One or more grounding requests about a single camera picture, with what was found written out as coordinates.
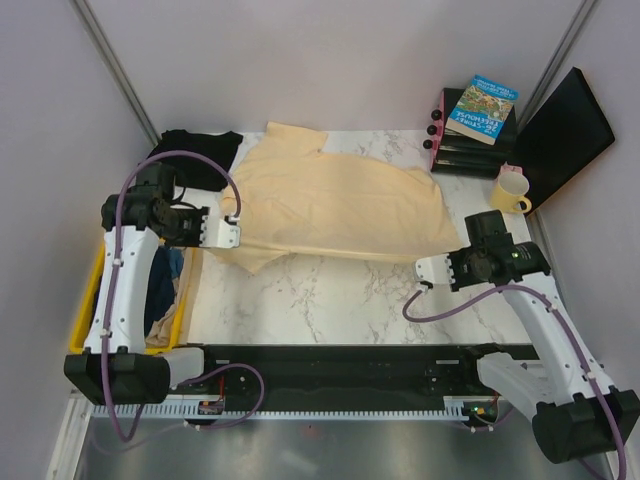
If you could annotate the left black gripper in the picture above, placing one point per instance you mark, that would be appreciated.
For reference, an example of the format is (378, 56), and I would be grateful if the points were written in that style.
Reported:
(195, 240)

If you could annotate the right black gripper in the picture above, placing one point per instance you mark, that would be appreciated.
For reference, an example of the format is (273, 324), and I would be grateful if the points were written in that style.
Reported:
(460, 282)

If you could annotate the cream yellow t-shirt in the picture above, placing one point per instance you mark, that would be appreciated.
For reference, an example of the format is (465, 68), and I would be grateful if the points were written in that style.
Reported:
(295, 198)

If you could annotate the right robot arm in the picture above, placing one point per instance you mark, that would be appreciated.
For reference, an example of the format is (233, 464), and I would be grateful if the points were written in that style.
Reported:
(576, 411)

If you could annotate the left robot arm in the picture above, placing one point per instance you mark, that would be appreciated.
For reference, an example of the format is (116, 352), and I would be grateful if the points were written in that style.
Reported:
(112, 366)

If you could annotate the navy blue t-shirt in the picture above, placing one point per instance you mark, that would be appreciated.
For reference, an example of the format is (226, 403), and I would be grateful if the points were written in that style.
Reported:
(166, 267)

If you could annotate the yellow ceramic mug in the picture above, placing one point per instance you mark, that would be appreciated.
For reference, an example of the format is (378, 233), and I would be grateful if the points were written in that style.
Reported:
(509, 194)

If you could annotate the small pink box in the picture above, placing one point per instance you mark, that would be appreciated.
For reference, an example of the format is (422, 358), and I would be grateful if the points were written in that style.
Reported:
(507, 168)

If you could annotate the black box with knobs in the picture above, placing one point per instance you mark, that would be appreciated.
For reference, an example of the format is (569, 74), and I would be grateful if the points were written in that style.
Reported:
(453, 153)

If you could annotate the yellow plastic bin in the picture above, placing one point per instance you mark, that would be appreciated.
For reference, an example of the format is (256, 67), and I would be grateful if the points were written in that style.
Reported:
(84, 317)

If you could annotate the colourful treehouse book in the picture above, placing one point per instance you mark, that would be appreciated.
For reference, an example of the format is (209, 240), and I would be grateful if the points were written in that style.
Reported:
(482, 110)

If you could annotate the black flat panel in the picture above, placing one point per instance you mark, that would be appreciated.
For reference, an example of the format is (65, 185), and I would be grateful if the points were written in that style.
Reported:
(567, 132)

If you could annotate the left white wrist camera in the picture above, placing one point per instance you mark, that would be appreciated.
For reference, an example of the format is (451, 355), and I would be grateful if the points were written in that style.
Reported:
(220, 232)

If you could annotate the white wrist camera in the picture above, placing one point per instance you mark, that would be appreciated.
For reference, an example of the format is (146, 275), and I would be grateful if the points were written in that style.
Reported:
(220, 232)
(433, 271)

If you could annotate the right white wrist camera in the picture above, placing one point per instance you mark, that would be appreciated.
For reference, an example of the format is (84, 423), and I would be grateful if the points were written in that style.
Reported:
(433, 271)

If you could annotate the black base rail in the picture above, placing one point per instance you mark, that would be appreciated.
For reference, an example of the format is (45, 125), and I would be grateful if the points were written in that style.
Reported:
(337, 379)

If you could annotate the white slotted cable duct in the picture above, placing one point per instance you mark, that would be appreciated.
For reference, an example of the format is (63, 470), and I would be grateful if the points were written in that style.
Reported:
(174, 408)

